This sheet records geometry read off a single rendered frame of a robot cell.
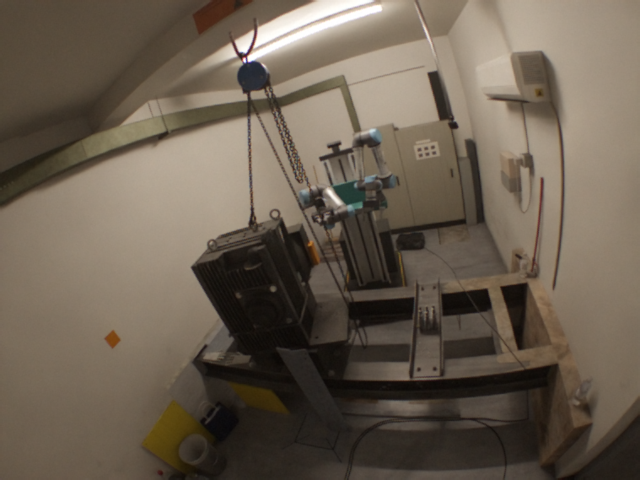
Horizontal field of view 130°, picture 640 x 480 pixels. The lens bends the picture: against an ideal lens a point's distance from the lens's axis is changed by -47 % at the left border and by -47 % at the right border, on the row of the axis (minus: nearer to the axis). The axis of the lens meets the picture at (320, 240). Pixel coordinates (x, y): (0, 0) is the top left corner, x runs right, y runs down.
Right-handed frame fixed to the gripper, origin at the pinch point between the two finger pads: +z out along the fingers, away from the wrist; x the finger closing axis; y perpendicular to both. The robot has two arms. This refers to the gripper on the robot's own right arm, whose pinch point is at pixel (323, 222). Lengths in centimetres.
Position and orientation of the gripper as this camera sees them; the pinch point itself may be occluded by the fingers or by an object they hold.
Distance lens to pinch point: 152.2
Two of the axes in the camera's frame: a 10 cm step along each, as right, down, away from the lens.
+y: 3.4, 8.4, 4.2
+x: -9.4, 3.0, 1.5
